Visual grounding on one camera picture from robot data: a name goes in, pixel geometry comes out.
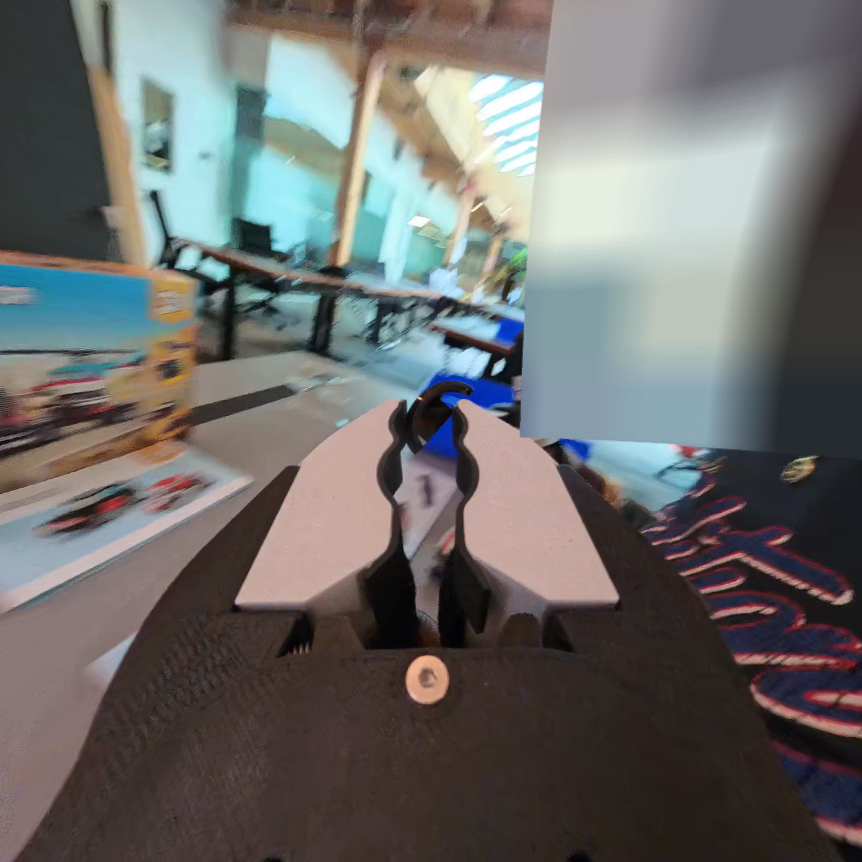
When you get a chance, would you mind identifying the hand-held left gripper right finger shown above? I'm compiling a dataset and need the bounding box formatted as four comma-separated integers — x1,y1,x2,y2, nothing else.
436,399,620,649

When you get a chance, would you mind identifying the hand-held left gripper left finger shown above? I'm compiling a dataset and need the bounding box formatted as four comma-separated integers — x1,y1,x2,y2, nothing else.
234,399,422,651

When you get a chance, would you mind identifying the blue plastic bin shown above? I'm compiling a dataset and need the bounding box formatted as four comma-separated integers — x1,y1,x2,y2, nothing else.
421,364,592,466

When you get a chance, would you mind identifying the black curved lego piece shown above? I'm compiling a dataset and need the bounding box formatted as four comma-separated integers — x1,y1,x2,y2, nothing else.
406,380,475,453

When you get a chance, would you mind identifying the lego instruction booklet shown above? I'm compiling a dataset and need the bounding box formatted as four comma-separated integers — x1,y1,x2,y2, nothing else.
0,448,255,615

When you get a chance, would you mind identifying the lego set box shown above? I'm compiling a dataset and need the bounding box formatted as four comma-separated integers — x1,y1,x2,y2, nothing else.
0,251,201,496

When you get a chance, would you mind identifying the long wooden desk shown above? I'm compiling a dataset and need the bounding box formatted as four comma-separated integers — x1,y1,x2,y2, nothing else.
172,237,466,358

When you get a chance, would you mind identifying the wooden post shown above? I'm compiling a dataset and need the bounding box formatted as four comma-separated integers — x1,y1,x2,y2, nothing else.
326,50,390,268

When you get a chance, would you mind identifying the wall picture frame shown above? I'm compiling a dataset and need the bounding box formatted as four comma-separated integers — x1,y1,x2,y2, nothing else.
140,77,176,174

